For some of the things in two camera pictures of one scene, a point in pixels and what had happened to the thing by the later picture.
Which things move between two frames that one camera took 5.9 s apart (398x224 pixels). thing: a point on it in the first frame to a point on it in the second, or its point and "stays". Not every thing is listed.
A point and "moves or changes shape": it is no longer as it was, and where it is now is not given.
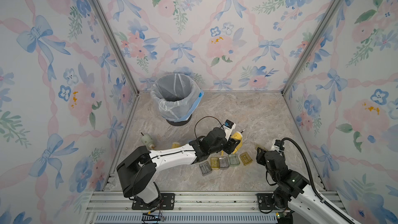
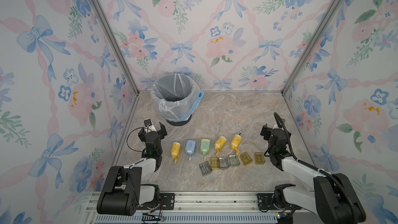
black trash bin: [179, 123] stays
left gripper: [230, 145] to [161, 132]
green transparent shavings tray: [234, 161] stays
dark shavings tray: [205, 168] stays
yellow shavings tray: [245, 158] stays
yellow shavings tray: [260, 147] moves or changes shape
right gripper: [260, 156] to [267, 131]
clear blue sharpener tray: [223, 162] stays
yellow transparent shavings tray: [215, 162] stays
